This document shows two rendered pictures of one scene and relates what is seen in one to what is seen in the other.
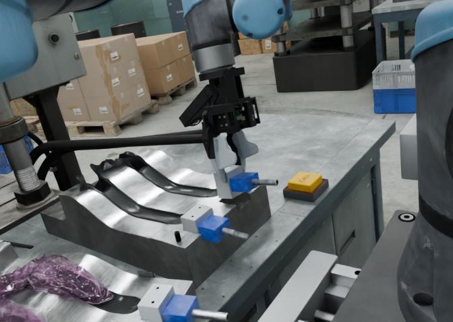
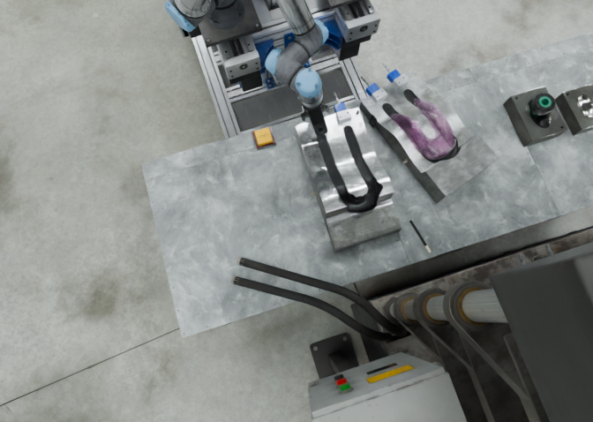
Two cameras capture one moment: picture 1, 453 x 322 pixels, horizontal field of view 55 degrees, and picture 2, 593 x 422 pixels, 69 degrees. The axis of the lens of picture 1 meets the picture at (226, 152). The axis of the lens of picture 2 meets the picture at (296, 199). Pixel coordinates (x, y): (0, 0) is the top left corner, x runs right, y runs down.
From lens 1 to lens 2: 185 cm
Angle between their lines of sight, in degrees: 81
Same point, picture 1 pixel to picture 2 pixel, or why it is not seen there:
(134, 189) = (353, 172)
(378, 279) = not seen: outside the picture
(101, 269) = (391, 127)
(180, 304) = (372, 87)
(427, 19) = not seen: outside the picture
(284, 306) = (370, 18)
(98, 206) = (377, 168)
